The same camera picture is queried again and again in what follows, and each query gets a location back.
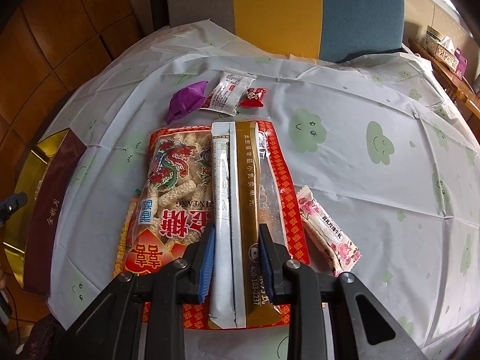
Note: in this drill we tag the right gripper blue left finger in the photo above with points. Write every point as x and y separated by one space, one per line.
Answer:
187 280

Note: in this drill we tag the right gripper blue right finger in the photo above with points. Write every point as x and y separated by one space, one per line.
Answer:
287 281

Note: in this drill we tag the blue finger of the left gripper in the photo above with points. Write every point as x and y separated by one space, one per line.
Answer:
11 205

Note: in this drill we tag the gold and white long packet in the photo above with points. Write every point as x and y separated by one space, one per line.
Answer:
244 197

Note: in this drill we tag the pink floral snack bar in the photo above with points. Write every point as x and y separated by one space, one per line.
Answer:
331 241

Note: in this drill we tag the large red rice-stick snack bag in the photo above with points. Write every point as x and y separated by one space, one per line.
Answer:
176 205

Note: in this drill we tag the small red candy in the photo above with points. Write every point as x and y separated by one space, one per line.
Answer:
253 98

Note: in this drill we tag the white printed snack packet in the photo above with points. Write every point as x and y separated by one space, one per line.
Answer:
225 97

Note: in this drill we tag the purple snack packet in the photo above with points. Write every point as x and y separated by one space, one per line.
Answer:
186 100

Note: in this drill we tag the gold tin box maroon sides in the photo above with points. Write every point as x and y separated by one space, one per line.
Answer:
30 234

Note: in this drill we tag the white cloud-print tablecloth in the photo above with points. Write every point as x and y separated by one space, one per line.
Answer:
378 142

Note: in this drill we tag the wooden cabinet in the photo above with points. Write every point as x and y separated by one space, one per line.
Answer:
48 49

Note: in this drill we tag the grey yellow blue sofa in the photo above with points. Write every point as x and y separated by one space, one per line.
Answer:
328 30

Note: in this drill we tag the wooden side table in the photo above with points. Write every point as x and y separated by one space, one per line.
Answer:
458 90

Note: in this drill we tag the tissue box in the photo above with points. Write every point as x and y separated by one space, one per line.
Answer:
441 48

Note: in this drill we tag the pink small box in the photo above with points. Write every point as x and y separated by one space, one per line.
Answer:
461 65

